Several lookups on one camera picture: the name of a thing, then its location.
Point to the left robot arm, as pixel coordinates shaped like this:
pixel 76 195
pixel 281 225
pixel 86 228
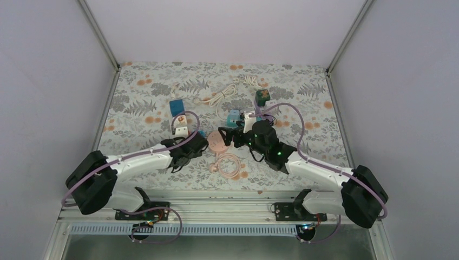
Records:
pixel 101 181

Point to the white cube adapter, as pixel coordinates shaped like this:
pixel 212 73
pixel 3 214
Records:
pixel 268 107

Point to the white pink cube socket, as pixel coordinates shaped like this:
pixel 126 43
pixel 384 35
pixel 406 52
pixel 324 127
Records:
pixel 180 126

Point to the dark green cube socket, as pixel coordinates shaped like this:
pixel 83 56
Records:
pixel 261 97

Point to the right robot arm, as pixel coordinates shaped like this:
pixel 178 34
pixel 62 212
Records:
pixel 352 192

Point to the black power adapter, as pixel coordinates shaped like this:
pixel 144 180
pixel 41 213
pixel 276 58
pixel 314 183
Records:
pixel 272 119

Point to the light blue plug adapter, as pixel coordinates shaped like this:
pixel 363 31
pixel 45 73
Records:
pixel 234 114

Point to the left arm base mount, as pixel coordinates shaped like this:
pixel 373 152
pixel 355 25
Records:
pixel 149 214

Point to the purple power strip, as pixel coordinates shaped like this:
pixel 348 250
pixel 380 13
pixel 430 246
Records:
pixel 259 110

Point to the pink round power socket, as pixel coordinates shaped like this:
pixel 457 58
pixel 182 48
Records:
pixel 216 143

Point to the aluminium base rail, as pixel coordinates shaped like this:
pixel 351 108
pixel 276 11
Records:
pixel 212 213

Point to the dark blue cube socket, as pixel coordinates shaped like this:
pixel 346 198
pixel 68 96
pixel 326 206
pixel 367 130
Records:
pixel 176 107

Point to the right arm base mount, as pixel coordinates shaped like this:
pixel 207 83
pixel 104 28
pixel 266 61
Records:
pixel 305 233

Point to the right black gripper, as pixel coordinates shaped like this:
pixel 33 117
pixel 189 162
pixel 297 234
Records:
pixel 237 131

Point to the teal power strip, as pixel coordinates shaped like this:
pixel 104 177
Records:
pixel 233 123

